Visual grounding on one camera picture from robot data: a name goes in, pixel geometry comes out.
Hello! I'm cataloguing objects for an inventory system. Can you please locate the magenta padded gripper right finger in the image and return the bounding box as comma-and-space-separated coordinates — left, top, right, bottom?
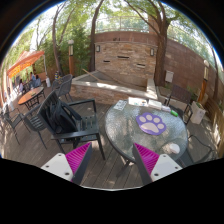
133, 143, 182, 185

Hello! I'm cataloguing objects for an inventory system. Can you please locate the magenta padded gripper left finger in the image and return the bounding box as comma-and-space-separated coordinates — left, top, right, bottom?
42, 143, 92, 185

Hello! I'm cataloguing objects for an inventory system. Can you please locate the white computer mouse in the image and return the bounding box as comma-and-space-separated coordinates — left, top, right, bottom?
169, 143, 180, 154

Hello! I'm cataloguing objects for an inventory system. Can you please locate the purple paw print mouse pad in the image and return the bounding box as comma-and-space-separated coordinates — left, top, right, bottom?
136, 112, 166, 135

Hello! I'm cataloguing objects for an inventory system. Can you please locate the black backpack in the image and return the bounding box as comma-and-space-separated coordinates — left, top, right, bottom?
46, 101, 81, 134

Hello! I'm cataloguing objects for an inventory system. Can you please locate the round glass patio table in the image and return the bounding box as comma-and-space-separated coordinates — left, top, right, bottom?
104, 99, 190, 179

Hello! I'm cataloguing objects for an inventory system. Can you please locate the grey patio chair left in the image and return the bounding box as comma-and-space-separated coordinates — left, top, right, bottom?
22, 105, 45, 142

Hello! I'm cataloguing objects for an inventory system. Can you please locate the dark plastic patio armchair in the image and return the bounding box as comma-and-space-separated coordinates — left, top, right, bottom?
37, 91, 105, 158

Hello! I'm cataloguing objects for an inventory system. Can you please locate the green small object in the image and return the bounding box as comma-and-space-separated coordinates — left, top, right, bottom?
171, 110, 178, 117

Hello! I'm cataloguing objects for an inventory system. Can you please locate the white box on table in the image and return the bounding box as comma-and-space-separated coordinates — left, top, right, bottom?
148, 100, 162, 110

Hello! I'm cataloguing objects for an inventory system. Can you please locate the clear plastic package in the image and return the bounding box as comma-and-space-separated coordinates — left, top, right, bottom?
114, 100, 127, 111

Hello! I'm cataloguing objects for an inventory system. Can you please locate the white bin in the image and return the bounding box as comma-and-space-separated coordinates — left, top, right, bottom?
191, 101, 206, 124

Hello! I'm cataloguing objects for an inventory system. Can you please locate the dark chair behind table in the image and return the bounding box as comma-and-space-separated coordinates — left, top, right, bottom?
164, 84, 193, 124

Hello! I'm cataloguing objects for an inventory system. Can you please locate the round wooden table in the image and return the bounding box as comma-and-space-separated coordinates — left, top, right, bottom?
18, 86, 45, 110

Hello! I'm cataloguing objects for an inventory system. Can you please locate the stone fountain basin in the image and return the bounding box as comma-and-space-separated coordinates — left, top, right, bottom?
70, 71, 158, 104

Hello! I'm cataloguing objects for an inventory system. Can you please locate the orange canopy tent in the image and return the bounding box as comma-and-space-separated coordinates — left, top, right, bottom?
7, 51, 45, 78

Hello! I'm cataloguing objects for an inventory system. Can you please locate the wooden lamp post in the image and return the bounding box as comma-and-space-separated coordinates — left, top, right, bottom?
68, 40, 74, 75

